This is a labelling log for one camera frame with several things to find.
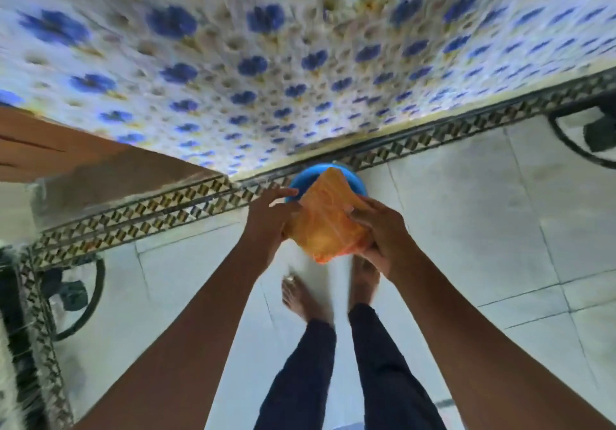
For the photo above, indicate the person's left hand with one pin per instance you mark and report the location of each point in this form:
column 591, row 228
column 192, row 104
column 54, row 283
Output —
column 262, row 225

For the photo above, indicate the person's right hand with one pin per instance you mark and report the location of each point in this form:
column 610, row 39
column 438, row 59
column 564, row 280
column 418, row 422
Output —
column 387, row 239

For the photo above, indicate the person's right thumb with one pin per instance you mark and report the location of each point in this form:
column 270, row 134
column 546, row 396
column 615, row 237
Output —
column 357, row 215

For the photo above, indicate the person's left fingers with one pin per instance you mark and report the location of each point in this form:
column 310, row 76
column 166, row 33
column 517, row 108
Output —
column 281, row 195

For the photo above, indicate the orange cloth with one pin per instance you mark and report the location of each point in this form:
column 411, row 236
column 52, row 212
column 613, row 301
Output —
column 325, row 220

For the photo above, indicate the person's left forearm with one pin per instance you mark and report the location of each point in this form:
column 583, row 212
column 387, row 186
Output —
column 192, row 348

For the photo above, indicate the person's right forearm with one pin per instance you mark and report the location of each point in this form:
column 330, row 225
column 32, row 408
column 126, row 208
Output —
column 471, row 348

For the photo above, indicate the blue plastic basin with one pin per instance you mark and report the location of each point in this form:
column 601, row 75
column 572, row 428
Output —
column 308, row 179

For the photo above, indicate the person's right foot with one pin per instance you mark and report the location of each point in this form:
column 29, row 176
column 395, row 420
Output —
column 363, row 283

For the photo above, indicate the person's foot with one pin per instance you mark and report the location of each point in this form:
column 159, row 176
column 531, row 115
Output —
column 363, row 283
column 303, row 299

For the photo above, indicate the person's left foot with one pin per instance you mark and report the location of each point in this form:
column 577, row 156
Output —
column 303, row 299

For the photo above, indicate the dark blue trousers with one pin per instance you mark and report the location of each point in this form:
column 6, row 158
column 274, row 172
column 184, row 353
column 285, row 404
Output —
column 385, row 372

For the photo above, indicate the brown wooden door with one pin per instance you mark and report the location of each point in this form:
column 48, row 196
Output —
column 72, row 145

